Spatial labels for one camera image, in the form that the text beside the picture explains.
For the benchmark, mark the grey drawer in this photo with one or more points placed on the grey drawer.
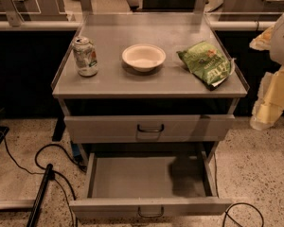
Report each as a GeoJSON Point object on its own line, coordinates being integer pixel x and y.
{"type": "Point", "coordinates": [148, 128]}
{"type": "Point", "coordinates": [148, 187]}

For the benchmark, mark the green chip bag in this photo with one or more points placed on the green chip bag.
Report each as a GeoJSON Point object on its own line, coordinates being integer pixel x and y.
{"type": "Point", "coordinates": [207, 63]}

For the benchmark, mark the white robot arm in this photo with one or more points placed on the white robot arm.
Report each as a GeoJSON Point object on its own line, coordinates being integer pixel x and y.
{"type": "Point", "coordinates": [272, 39]}

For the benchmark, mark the grey metal drawer cabinet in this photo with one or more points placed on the grey metal drawer cabinet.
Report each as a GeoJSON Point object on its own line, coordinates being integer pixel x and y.
{"type": "Point", "coordinates": [170, 89]}

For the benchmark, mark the grey top drawer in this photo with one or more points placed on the grey top drawer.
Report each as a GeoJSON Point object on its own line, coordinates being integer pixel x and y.
{"type": "Point", "coordinates": [148, 128]}

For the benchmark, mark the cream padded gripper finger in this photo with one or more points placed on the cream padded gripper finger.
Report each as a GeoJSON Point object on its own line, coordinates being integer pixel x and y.
{"type": "Point", "coordinates": [270, 101]}

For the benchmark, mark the black floor bar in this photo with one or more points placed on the black floor bar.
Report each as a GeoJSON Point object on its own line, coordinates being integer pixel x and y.
{"type": "Point", "coordinates": [34, 214]}

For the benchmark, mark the white horizontal rail pipe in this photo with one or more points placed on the white horizontal rail pipe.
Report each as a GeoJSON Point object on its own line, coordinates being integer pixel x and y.
{"type": "Point", "coordinates": [61, 25]}

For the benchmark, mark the crushed white soda can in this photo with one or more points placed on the crushed white soda can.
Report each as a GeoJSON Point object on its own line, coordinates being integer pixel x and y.
{"type": "Point", "coordinates": [85, 56]}

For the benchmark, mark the white paper bowl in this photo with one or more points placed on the white paper bowl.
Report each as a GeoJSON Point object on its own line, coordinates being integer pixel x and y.
{"type": "Point", "coordinates": [143, 57]}

